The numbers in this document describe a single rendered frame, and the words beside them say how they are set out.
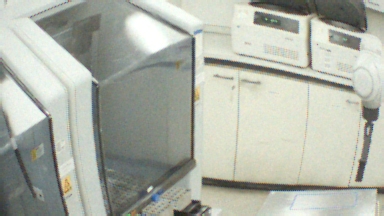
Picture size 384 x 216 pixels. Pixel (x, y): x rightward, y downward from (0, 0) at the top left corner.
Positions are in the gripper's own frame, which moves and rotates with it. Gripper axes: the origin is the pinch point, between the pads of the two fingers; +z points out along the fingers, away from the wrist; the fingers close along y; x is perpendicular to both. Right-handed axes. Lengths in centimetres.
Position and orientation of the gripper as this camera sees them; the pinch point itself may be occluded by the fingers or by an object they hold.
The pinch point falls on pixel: (361, 169)
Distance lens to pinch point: 154.5
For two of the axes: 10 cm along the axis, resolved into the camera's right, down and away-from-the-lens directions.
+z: -0.1, 9.5, 3.1
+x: -9.2, -1.3, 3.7
